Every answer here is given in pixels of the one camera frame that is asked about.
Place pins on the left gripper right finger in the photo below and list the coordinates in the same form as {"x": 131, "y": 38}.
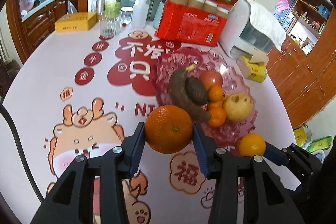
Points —
{"x": 266, "y": 200}

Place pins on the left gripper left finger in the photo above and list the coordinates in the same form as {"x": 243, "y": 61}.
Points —
{"x": 71, "y": 200}

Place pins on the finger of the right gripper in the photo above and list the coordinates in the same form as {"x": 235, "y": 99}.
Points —
{"x": 275, "y": 155}

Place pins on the mandarin orange front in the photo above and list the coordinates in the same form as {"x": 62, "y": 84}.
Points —
{"x": 251, "y": 145}

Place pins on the mandarin orange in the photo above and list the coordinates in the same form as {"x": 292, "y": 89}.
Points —
{"x": 168, "y": 129}
{"x": 215, "y": 93}
{"x": 217, "y": 117}
{"x": 251, "y": 145}

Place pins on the yellow pear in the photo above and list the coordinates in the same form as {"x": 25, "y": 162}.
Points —
{"x": 238, "y": 106}

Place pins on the small mandarin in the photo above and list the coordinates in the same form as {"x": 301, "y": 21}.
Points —
{"x": 218, "y": 104}

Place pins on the red apple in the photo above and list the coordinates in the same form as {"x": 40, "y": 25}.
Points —
{"x": 209, "y": 78}

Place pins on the dark avocado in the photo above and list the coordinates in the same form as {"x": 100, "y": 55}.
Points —
{"x": 196, "y": 91}

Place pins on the overripe brown banana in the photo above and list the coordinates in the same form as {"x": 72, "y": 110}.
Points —
{"x": 179, "y": 97}

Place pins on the pink glass fruit bowl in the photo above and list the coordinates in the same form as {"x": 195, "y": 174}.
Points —
{"x": 230, "y": 132}

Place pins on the yellow tissue box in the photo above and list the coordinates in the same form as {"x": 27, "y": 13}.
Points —
{"x": 253, "y": 68}

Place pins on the white countertop appliance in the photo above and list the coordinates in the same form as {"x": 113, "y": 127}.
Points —
{"x": 241, "y": 35}

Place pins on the white cloth on appliance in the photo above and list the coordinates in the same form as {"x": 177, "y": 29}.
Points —
{"x": 264, "y": 21}

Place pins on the red paper cup package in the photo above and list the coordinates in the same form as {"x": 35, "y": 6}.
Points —
{"x": 193, "y": 21}

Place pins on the yellow tin box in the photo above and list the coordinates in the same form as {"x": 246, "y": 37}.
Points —
{"x": 79, "y": 21}

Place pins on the clear drinking glass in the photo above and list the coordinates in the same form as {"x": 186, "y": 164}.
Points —
{"x": 109, "y": 27}

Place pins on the clear bottle green label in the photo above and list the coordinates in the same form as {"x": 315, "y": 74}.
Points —
{"x": 112, "y": 8}

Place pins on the small glass jar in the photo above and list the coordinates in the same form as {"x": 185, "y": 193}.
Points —
{"x": 127, "y": 13}

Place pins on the white squeeze bottle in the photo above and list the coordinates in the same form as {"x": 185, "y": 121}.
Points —
{"x": 139, "y": 16}

